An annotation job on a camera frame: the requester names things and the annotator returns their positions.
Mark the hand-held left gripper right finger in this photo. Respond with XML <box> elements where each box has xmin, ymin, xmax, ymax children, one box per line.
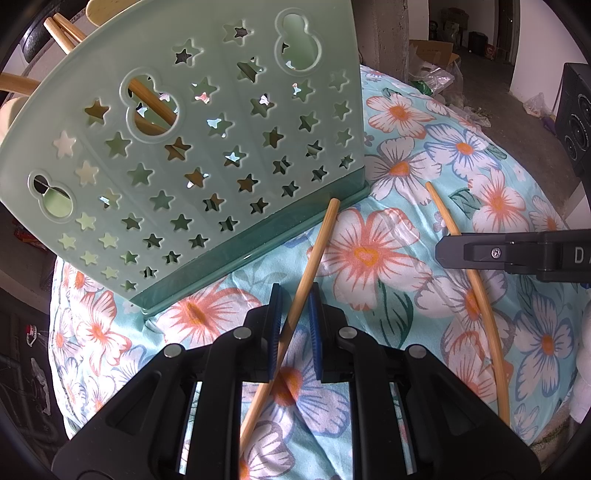
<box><xmin>308</xmin><ymin>282</ymin><xmax>541</xmax><ymax>480</ymax></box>

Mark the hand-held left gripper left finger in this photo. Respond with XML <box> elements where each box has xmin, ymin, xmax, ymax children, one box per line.
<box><xmin>52</xmin><ymin>284</ymin><xmax>283</xmax><ymax>480</ymax></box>

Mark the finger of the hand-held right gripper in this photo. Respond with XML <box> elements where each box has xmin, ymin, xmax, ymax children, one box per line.
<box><xmin>435</xmin><ymin>231</ymin><xmax>539</xmax><ymax>274</ymax></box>

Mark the bamboo chopstick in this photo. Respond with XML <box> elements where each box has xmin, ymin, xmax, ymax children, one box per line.
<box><xmin>239</xmin><ymin>198</ymin><xmax>341</xmax><ymax>455</ymax></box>
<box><xmin>426</xmin><ymin>181</ymin><xmax>511</xmax><ymax>428</ymax></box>
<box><xmin>0</xmin><ymin>73</ymin><xmax>41</xmax><ymax>95</ymax></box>
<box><xmin>53</xmin><ymin>13</ymin><xmax>88</xmax><ymax>41</ymax></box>
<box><xmin>44</xmin><ymin>17</ymin><xmax>180</xmax><ymax>126</ymax></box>

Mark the green plastic utensil holder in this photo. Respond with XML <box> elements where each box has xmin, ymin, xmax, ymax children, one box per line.
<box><xmin>0</xmin><ymin>0</ymin><xmax>370</xmax><ymax>319</ymax></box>

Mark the floral blue blanket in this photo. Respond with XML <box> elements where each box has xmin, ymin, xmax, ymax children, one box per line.
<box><xmin>48</xmin><ymin>65</ymin><xmax>587</xmax><ymax>480</ymax></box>

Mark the black bag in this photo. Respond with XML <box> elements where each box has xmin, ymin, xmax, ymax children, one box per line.
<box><xmin>468</xmin><ymin>30</ymin><xmax>497</xmax><ymax>58</ymax></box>

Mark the heap of plastic bags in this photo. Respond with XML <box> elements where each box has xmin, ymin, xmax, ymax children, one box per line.
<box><xmin>411</xmin><ymin>65</ymin><xmax>492</xmax><ymax>127</ymax></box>

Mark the cardboard box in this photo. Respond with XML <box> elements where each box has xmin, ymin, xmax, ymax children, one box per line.
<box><xmin>409</xmin><ymin>39</ymin><xmax>462</xmax><ymax>75</ymax></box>

